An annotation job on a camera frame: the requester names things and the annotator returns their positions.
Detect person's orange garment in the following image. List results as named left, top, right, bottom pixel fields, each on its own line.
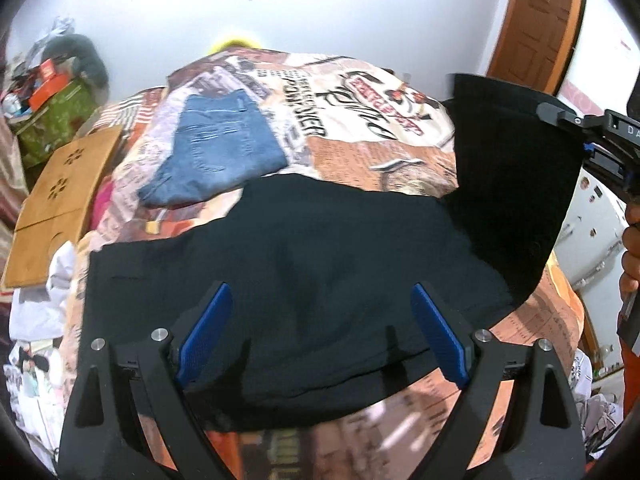
left=616, top=310, right=640, bottom=413

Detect grey plush pillow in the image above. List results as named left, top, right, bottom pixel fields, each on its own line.
left=42, top=34, right=110, bottom=92

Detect person's right hand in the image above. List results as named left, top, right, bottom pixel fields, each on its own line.
left=619, top=202, right=640, bottom=307

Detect wooden lap desk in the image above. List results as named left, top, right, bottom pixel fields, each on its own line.
left=0, top=125, right=124, bottom=290

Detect folded blue jeans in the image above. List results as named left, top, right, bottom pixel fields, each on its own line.
left=137, top=89, right=289, bottom=207

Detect black pants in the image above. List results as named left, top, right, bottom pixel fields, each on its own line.
left=87, top=74, right=589, bottom=433

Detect white crumpled paper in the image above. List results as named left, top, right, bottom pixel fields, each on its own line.
left=570, top=349, right=627, bottom=461

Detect orange box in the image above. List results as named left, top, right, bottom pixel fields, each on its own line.
left=29, top=60, right=72, bottom=112

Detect white crumpled cloth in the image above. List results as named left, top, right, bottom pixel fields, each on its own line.
left=0, top=240, right=78, bottom=466

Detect brown wooden door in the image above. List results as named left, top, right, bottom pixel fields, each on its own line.
left=486, top=0, right=587, bottom=97

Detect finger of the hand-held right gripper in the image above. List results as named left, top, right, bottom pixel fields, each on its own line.
left=581, top=143, right=632, bottom=187
left=536, top=101, right=608, bottom=130

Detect printed blanket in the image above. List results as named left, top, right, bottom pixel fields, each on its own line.
left=57, top=46, right=588, bottom=480

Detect green storage box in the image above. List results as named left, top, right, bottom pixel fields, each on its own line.
left=12, top=77, right=99, bottom=169

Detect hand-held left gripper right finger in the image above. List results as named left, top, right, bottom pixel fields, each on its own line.
left=410, top=282, right=586, bottom=480

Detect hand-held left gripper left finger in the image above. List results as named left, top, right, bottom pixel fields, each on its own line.
left=57, top=281, right=236, bottom=480

